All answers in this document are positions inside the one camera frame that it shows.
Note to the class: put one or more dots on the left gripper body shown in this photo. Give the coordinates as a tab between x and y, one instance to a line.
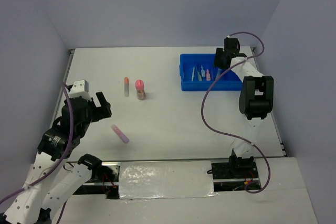
95	114

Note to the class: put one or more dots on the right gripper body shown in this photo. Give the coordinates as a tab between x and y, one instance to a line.
219	57

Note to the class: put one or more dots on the pink correction tape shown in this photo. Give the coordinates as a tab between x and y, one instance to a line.
208	75

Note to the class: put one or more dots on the green correction tape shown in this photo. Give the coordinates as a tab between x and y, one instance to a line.
199	76

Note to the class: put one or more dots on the orange capped marker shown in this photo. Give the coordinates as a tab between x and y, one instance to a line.
126	86

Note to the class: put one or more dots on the purple clear pen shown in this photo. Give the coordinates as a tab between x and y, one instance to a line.
193	74

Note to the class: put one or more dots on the pink lid clip jar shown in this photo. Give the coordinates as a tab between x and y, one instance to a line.
139	86

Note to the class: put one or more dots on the pink purple highlighter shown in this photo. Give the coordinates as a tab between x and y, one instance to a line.
120	134

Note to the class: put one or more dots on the light blue eraser stick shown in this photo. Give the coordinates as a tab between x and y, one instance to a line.
219	71

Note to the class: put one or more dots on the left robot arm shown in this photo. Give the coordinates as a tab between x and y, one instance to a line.
38	201

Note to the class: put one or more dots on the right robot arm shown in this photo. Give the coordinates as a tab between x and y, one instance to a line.
255	101

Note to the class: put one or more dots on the blue plastic compartment tray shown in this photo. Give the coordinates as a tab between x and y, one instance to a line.
229	82

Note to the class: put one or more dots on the silver foil tape sheet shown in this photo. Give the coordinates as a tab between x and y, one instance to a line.
163	180

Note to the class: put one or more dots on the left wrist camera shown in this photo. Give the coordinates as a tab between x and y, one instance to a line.
80	89

